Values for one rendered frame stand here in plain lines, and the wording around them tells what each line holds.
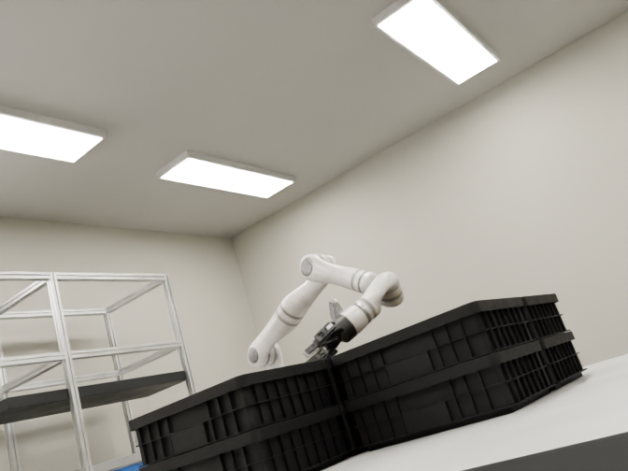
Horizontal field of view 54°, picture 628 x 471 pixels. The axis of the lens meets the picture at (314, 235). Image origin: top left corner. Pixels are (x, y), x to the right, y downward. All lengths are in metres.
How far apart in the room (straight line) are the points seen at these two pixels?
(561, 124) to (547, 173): 0.36
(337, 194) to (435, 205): 0.96
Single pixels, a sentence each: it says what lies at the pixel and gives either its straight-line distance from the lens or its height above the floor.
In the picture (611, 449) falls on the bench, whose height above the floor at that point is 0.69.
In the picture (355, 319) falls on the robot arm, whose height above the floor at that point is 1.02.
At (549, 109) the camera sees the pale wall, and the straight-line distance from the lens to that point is 4.93.
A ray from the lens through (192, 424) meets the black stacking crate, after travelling 1.39.
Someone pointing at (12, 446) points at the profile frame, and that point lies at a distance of 4.11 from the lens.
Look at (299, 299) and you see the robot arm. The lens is 2.06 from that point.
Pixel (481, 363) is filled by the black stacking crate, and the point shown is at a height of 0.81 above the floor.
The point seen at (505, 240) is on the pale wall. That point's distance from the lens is 4.86.
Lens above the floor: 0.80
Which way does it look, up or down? 16 degrees up
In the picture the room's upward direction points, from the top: 18 degrees counter-clockwise
